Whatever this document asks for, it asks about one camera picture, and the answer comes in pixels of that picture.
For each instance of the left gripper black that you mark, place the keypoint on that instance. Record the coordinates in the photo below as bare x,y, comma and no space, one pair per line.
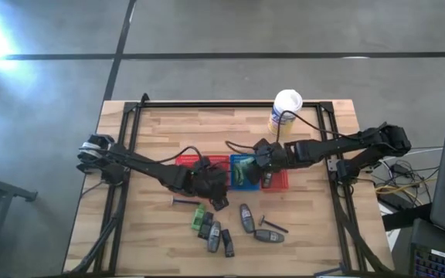
207,183

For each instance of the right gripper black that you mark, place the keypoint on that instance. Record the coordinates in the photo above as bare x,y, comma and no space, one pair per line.
280,156

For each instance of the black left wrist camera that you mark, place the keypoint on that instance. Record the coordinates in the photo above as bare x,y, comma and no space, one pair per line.
202,162

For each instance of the blue clamp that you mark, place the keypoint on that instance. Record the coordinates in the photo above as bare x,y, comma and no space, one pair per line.
332,271

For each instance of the blue plastic slotted basket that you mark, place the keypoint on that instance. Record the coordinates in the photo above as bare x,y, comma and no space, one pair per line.
243,188

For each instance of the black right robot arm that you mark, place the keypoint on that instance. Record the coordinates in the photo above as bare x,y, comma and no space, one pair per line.
323,148

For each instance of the black power adapter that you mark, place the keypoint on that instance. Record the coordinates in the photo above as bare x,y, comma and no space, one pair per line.
400,168

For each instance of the black aluminium rig frame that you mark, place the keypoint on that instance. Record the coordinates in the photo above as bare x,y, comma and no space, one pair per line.
226,104

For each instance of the black keyboard case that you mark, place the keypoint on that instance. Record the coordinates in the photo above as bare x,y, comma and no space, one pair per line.
439,266

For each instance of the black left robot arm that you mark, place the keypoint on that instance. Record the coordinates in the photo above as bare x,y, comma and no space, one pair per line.
145,167

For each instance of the Lysol wipes canister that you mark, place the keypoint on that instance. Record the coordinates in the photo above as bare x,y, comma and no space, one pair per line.
286,104

